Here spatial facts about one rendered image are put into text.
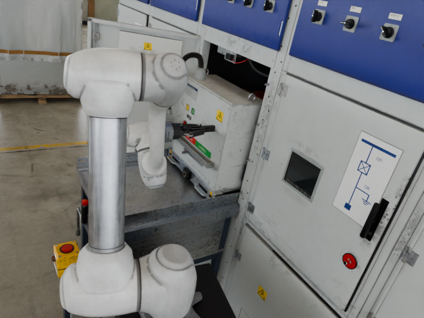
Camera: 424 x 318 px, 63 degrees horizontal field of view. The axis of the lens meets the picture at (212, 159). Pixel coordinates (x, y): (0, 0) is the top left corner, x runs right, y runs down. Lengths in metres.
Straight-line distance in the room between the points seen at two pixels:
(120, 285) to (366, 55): 1.03
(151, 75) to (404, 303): 1.04
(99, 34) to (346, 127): 1.42
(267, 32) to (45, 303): 1.96
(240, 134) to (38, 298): 1.58
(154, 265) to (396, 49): 0.96
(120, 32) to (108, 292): 1.44
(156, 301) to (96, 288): 0.18
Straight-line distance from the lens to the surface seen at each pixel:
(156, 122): 1.21
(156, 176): 1.43
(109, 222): 1.00
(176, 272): 1.04
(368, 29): 1.27
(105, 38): 2.13
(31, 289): 2.53
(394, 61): 1.21
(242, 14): 1.73
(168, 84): 0.92
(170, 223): 1.63
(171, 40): 2.06
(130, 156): 2.05
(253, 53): 1.67
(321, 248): 1.46
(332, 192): 1.36
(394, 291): 1.34
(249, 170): 1.72
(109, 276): 1.04
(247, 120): 1.65
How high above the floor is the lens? 1.84
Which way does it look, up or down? 26 degrees down
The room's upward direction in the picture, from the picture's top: 11 degrees clockwise
